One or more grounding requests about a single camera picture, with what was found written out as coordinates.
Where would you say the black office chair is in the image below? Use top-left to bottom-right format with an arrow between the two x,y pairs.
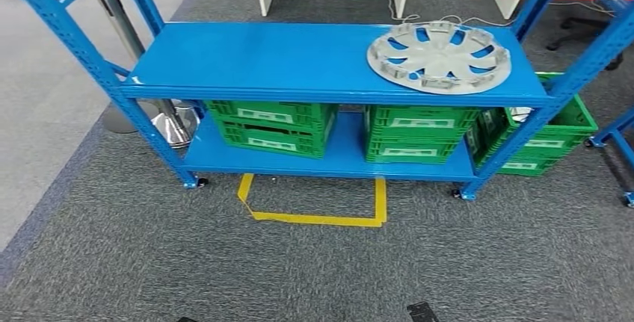
546,0 -> 634,72

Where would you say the blue metal shelf rack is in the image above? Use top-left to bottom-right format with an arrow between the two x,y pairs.
584,107 -> 634,209
0,0 -> 634,202

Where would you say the silver wheel hubcap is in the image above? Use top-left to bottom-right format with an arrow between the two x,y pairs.
366,21 -> 512,96

